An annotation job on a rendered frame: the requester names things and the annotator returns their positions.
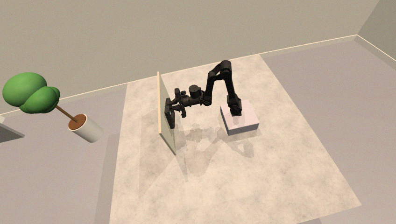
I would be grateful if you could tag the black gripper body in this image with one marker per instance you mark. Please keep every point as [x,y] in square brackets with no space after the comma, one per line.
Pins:
[183,102]

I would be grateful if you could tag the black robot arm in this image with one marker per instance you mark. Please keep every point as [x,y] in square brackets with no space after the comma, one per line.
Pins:
[199,96]

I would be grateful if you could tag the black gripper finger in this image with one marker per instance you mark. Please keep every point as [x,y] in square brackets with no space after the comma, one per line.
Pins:
[173,102]
[176,107]

